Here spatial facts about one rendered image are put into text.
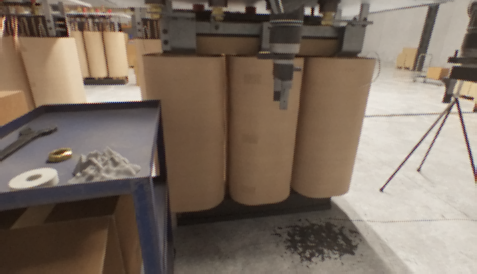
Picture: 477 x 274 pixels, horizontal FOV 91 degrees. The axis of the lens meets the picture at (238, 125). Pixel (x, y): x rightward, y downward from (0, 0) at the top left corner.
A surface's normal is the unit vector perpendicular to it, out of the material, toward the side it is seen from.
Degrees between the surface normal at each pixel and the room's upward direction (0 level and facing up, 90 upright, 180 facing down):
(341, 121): 90
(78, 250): 26
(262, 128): 90
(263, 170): 90
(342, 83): 90
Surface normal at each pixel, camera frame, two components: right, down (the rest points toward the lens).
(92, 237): 0.13, -0.70
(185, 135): 0.18, 0.33
